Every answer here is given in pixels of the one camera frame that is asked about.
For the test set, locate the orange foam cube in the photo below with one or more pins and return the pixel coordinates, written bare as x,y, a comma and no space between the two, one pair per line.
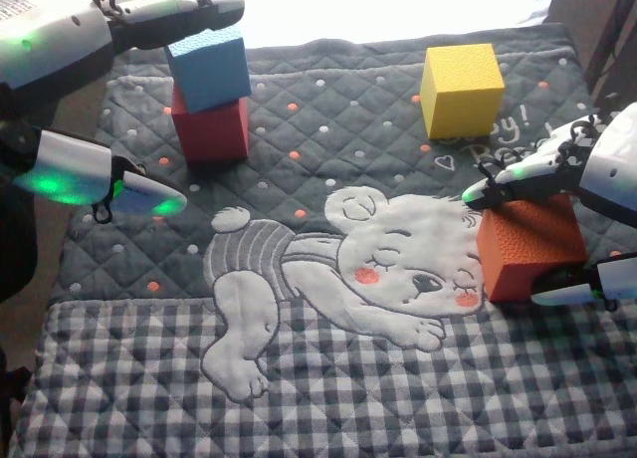
522,249

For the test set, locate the yellow cube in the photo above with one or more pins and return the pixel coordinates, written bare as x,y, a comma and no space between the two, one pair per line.
463,89

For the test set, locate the blue cube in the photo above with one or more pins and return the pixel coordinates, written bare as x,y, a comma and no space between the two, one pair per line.
211,72

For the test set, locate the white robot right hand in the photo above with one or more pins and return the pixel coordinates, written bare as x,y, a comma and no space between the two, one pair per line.
612,164

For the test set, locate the red foam cube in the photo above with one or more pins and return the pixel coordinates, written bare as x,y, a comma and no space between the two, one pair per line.
214,134

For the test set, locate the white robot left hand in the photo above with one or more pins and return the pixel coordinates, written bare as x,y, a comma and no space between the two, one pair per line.
45,35

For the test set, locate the grey quilt with bear print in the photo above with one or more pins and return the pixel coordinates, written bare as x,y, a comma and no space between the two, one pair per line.
323,378

